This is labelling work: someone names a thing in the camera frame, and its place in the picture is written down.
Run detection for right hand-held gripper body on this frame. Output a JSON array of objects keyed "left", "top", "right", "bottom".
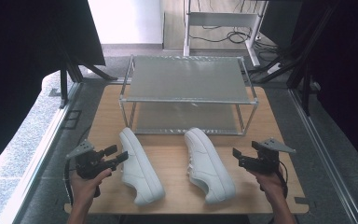
[{"left": 251, "top": 137, "right": 296, "bottom": 175}]

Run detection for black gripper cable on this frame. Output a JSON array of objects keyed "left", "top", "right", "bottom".
[
  {"left": 62, "top": 158, "right": 76, "bottom": 207},
  {"left": 275, "top": 161, "right": 291, "bottom": 200}
]

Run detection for black curtain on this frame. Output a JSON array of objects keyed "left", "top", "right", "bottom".
[
  {"left": 0, "top": 0, "right": 107, "bottom": 180},
  {"left": 292, "top": 0, "right": 358, "bottom": 176}
]

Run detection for black metal stand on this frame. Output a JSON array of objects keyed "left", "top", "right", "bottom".
[
  {"left": 58, "top": 46, "right": 119, "bottom": 110},
  {"left": 248, "top": 0, "right": 339, "bottom": 117}
]

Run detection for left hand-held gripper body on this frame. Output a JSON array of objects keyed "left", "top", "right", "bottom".
[{"left": 65, "top": 139, "right": 109, "bottom": 181}]

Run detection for black floor cables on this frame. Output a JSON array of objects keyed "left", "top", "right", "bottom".
[{"left": 188, "top": 23, "right": 282, "bottom": 63}]

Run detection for person's left hand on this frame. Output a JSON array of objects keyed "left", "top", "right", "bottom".
[{"left": 69, "top": 167, "right": 114, "bottom": 207}]

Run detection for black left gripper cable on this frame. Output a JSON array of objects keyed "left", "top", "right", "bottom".
[{"left": 62, "top": 158, "right": 76, "bottom": 207}]

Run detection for metal two-tier shoe rack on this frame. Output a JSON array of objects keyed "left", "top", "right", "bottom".
[{"left": 118, "top": 54, "right": 260, "bottom": 137}]

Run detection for white power strip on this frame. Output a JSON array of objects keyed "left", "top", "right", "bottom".
[{"left": 266, "top": 62, "right": 283, "bottom": 76}]

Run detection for person's right hand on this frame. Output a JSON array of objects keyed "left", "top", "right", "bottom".
[{"left": 247, "top": 169, "right": 288, "bottom": 204}]

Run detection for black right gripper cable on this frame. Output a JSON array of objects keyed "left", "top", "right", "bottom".
[{"left": 275, "top": 161, "right": 291, "bottom": 200}]

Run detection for white leather sneaker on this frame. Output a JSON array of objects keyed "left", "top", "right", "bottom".
[
  {"left": 184, "top": 126, "right": 237, "bottom": 205},
  {"left": 118, "top": 126, "right": 166, "bottom": 207}
]

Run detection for aluminium floor rail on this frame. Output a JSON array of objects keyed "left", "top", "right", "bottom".
[
  {"left": 287, "top": 88, "right": 358, "bottom": 224},
  {"left": 0, "top": 81, "right": 83, "bottom": 224}
]

